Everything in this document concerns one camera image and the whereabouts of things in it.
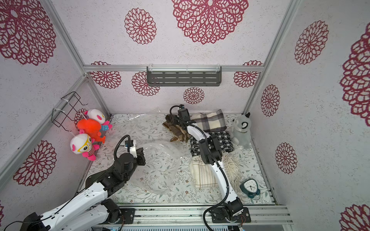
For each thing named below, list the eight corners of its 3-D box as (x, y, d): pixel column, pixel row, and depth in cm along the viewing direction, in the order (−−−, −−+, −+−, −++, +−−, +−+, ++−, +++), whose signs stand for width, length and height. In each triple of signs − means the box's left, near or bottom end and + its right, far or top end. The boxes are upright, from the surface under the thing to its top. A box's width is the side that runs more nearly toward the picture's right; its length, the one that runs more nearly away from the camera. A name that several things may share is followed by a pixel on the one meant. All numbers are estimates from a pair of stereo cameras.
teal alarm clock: (242, 198, 81) (245, 196, 78) (238, 181, 87) (240, 178, 84) (258, 198, 81) (261, 195, 78) (253, 181, 87) (256, 178, 84)
